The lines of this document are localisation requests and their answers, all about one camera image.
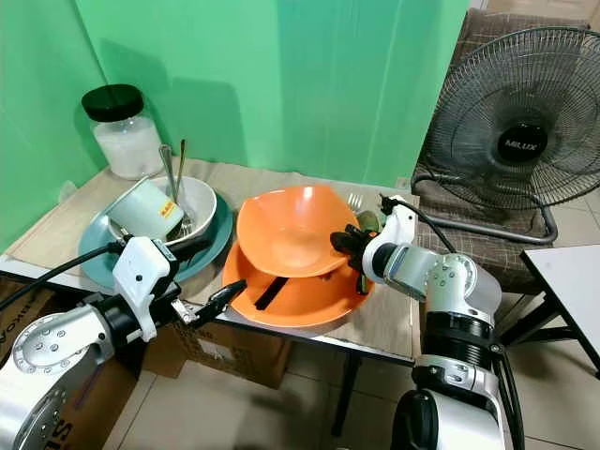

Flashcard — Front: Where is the black flat strip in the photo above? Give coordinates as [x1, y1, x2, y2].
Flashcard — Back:
[254, 277, 288, 311]

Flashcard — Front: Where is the large brown cardboard box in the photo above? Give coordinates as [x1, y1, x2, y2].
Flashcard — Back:
[0, 276, 59, 324]

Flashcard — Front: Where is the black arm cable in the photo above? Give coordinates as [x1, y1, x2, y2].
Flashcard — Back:
[0, 240, 130, 310]
[381, 193, 464, 252]

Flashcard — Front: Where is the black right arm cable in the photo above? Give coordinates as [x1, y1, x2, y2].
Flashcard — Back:
[381, 193, 464, 252]

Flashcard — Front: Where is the olive green small object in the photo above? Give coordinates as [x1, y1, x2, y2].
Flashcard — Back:
[354, 211, 382, 235]

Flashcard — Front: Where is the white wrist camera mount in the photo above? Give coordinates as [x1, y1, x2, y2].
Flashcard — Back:
[364, 195, 421, 282]
[112, 236, 185, 343]

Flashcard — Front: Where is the silver metal spoon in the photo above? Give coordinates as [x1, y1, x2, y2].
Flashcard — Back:
[157, 144, 194, 232]

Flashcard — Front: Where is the black standing fan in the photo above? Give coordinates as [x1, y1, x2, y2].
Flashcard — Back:
[411, 26, 600, 248]

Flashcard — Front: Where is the orange plate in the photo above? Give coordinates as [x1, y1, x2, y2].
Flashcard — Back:
[222, 241, 376, 328]

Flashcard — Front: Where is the beige tablecloth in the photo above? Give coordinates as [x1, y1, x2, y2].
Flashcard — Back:
[9, 159, 416, 358]

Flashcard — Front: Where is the glass jar with black lid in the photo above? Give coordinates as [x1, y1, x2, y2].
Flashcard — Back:
[82, 84, 165, 181]

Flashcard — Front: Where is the white bowl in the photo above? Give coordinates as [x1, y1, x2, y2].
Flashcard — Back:
[110, 174, 218, 247]

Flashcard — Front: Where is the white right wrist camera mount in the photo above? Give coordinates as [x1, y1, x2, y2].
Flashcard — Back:
[364, 195, 421, 282]

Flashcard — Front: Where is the brass coloured utensil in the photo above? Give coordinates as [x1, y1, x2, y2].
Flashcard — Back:
[174, 139, 188, 203]

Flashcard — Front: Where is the small brown cardboard box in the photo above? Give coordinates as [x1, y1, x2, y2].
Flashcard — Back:
[172, 317, 293, 391]

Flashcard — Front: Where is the teal plate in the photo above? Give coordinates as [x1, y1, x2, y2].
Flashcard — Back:
[79, 197, 233, 290]

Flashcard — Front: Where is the table with black legs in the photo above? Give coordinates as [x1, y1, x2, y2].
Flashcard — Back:
[0, 157, 421, 439]

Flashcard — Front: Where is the pale green mug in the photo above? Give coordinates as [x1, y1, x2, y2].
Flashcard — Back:
[108, 178, 187, 241]

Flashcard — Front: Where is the small white table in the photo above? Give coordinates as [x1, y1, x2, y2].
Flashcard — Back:
[492, 244, 600, 378]

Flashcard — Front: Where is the orange bowl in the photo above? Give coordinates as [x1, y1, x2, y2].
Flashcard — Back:
[235, 184, 362, 278]

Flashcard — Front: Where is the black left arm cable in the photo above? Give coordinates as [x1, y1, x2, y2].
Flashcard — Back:
[0, 240, 130, 310]

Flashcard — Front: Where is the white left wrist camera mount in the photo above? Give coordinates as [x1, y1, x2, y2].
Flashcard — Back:
[112, 236, 185, 343]

